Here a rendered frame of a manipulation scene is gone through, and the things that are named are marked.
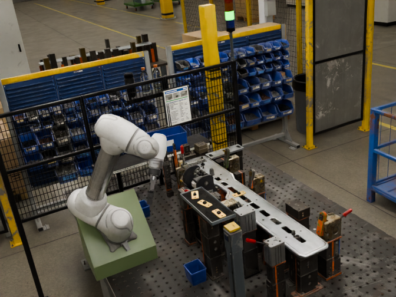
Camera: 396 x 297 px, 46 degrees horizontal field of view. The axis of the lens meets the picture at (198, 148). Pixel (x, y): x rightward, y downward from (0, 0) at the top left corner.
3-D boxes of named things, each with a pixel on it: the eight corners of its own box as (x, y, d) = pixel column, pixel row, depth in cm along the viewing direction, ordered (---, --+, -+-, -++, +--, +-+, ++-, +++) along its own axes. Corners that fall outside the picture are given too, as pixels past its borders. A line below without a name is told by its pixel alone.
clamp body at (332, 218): (345, 273, 252) (347, 217, 238) (324, 284, 247) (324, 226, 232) (332, 263, 261) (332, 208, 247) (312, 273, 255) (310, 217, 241)
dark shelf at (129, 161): (211, 144, 359) (211, 141, 358) (100, 178, 324) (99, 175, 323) (198, 136, 377) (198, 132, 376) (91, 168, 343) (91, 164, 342)
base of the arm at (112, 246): (114, 258, 270) (115, 257, 265) (95, 227, 275) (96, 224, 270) (141, 243, 277) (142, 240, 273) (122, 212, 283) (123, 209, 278)
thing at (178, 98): (192, 121, 370) (188, 83, 358) (167, 128, 362) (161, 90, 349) (191, 120, 372) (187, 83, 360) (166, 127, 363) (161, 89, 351)
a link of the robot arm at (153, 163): (148, 157, 275) (147, 167, 275) (164, 159, 276) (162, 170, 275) (148, 158, 284) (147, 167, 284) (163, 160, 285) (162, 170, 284)
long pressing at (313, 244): (336, 244, 230) (336, 241, 229) (299, 261, 221) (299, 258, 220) (204, 155, 345) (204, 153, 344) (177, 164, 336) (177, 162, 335)
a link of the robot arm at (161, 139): (165, 160, 285) (144, 157, 285) (169, 135, 286) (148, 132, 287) (164, 159, 275) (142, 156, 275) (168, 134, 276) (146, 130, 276)
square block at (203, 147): (212, 185, 360) (207, 144, 346) (203, 189, 357) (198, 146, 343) (207, 182, 367) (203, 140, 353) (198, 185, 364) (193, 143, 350)
